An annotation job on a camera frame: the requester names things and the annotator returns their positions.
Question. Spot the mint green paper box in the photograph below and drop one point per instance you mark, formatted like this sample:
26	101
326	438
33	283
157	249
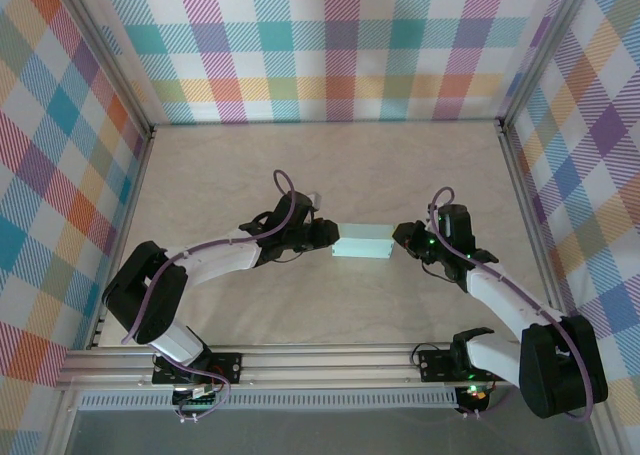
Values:
362	240

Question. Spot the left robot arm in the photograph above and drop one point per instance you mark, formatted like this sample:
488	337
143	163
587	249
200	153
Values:
210	260

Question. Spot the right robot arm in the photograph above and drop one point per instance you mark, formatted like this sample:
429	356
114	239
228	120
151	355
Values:
510	300

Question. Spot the aluminium side rail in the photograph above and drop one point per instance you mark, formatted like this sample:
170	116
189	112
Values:
125	215
537	240

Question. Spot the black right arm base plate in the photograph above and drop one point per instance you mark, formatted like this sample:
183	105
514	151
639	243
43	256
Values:
435	365

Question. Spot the aluminium frame rail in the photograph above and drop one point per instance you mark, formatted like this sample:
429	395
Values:
325	365

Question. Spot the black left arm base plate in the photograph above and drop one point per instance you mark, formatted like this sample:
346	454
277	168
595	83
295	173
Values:
225	367

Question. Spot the aluminium corner post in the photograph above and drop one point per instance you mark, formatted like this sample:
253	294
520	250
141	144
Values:
542	55
107	60

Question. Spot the aluminium frame leg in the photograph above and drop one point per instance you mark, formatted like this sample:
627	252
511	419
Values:
607	430
62	425

